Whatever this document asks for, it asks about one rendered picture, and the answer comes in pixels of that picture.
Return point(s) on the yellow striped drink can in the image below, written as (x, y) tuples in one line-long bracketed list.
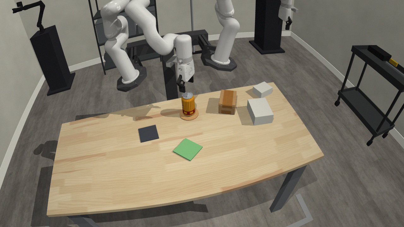
[(188, 105)]

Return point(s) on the brown cardboard box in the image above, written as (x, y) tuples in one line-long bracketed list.
[(227, 102)]

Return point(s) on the green flat block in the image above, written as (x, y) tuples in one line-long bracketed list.
[(187, 149)]

